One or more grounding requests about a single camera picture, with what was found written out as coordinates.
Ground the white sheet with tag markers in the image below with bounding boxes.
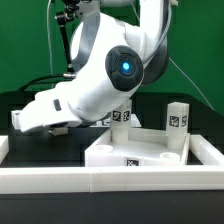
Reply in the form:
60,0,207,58
96,114,141,127

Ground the white U-shaped obstacle fence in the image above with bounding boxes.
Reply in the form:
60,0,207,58
0,135,224,194

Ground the grey thin cable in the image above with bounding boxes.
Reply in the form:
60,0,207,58
131,0,216,111
45,0,56,92

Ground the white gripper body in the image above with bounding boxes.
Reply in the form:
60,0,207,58
18,82,82,132

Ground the grey thin cable left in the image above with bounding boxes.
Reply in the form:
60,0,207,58
45,0,56,92

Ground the white square table top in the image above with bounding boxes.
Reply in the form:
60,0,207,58
85,128,190,167

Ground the black cable bundle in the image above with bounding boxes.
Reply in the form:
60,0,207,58
17,73,78,93

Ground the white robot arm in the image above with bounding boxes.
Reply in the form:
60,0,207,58
19,0,172,132

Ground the grey thin cable right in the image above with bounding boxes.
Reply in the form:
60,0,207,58
131,0,216,111

